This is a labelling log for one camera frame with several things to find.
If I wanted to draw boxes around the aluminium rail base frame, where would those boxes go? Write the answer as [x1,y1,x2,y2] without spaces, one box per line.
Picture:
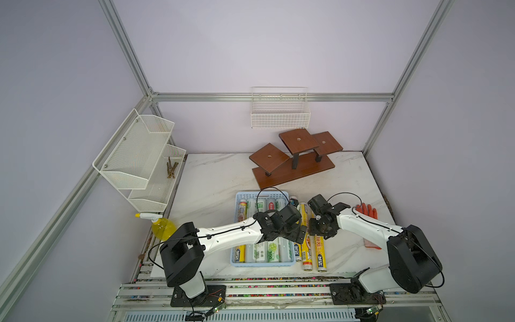
[107,276,451,321]

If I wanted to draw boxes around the red rubber glove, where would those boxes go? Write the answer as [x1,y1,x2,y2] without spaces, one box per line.
[355,203,381,250]

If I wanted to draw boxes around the yellow wrap roll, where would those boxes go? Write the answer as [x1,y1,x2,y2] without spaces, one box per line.
[233,200,248,263]
[298,203,313,271]
[290,196,302,262]
[314,235,327,272]

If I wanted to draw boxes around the white wire wall basket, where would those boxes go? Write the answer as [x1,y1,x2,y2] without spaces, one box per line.
[251,87,311,130]

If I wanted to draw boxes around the yellow spray bottle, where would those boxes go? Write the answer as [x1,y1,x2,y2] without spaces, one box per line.
[135,213,176,242]

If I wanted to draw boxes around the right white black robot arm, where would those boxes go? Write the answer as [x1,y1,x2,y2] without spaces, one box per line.
[308,195,445,293]

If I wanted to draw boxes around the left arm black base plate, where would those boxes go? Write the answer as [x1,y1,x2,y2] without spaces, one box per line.
[170,284,227,308]

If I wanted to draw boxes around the brown sticks in shelf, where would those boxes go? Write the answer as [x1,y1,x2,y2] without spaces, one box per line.
[166,157,179,178]

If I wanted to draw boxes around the white mesh two-tier shelf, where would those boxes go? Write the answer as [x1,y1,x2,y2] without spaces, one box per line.
[92,109,186,213]

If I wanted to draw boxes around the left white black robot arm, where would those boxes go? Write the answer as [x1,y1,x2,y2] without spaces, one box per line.
[160,204,308,299]

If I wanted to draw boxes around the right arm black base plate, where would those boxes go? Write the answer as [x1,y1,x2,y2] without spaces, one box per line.
[329,283,386,305]

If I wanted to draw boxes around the white green wrap roll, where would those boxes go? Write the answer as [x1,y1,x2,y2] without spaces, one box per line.
[245,199,257,263]
[254,198,268,263]
[276,196,294,263]
[266,198,280,263]

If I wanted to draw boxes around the brown wooden tiered stand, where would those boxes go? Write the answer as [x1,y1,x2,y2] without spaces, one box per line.
[249,129,343,189]

